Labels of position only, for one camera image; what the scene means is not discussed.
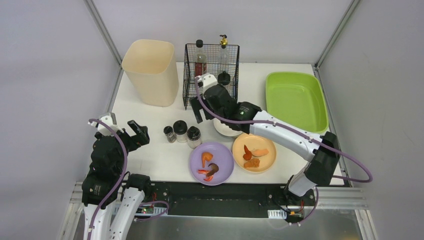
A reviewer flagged small pepper jar black lid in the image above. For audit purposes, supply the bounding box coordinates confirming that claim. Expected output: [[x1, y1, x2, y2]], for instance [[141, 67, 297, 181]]
[[163, 125, 177, 143]]

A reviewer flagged white shaker black spout lid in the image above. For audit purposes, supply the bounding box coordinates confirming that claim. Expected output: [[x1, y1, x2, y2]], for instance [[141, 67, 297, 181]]
[[172, 120, 188, 143]]

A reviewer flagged salt shaker black pump lid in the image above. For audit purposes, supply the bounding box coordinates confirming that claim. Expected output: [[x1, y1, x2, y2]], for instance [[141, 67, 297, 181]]
[[187, 126, 203, 150]]

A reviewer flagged clear bottle gold pump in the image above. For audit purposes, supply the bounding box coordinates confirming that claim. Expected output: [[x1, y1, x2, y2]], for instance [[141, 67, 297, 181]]
[[219, 34, 229, 65]]

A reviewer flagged soy sauce bottle red label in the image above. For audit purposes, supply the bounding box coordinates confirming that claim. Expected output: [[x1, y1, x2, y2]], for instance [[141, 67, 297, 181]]
[[193, 39, 207, 77]]

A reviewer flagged orange plastic plate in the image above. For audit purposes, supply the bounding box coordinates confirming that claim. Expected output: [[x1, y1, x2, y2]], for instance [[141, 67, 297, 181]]
[[232, 133, 277, 173]]

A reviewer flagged beige plastic bin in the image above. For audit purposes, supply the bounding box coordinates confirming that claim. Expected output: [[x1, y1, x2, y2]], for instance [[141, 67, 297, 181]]
[[121, 39, 179, 107]]

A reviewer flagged clear jar black spout lid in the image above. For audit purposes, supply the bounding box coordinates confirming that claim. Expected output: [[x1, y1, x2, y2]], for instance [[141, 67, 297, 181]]
[[217, 71, 231, 86]]

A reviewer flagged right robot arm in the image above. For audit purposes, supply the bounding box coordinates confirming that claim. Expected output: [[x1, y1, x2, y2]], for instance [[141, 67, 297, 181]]
[[190, 84, 340, 198]]

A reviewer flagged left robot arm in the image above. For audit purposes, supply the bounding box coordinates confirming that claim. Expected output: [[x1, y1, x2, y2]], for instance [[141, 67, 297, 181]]
[[81, 119, 151, 240]]

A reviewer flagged white ceramic bowl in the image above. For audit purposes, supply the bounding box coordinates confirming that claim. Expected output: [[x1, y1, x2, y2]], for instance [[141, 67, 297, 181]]
[[213, 118, 243, 138]]

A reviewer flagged orange shrimp food piece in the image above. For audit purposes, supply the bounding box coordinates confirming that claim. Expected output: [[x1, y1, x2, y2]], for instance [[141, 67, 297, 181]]
[[201, 152, 214, 168]]

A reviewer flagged purple plastic plate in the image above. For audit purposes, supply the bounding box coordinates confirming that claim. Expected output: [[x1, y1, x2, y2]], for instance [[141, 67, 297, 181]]
[[189, 142, 235, 186]]

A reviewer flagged brown mushroom food piece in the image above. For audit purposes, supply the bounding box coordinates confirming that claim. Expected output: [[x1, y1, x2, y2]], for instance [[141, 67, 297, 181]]
[[206, 163, 219, 177]]

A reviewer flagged salmon sushi food piece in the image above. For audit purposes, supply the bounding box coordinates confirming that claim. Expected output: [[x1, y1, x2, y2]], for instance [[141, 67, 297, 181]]
[[251, 148, 269, 158]]

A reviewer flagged fried chicken food piece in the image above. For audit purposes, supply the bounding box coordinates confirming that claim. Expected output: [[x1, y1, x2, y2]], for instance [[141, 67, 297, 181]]
[[243, 158, 260, 169]]

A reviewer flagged green plastic tub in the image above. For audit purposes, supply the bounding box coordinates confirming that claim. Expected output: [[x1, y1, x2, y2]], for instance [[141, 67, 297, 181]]
[[265, 71, 329, 134]]

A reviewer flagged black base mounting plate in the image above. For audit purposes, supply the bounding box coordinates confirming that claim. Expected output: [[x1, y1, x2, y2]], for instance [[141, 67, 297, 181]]
[[144, 181, 316, 218]]

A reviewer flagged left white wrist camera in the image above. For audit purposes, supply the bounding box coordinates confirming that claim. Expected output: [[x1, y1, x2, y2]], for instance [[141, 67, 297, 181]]
[[88, 112, 121, 134]]

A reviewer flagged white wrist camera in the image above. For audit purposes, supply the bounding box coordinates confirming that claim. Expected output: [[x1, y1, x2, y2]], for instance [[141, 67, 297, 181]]
[[88, 112, 121, 134], [195, 73, 218, 92]]

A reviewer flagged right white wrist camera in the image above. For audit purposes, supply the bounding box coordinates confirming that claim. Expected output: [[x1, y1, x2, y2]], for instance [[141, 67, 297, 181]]
[[195, 73, 218, 92]]

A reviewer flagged black wire basket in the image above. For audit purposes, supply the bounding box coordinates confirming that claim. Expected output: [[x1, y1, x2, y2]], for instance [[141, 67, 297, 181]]
[[182, 43, 240, 108]]

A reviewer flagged aluminium frame rail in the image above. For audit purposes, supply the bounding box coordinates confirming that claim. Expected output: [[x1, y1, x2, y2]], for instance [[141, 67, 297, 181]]
[[83, 0, 123, 66]]

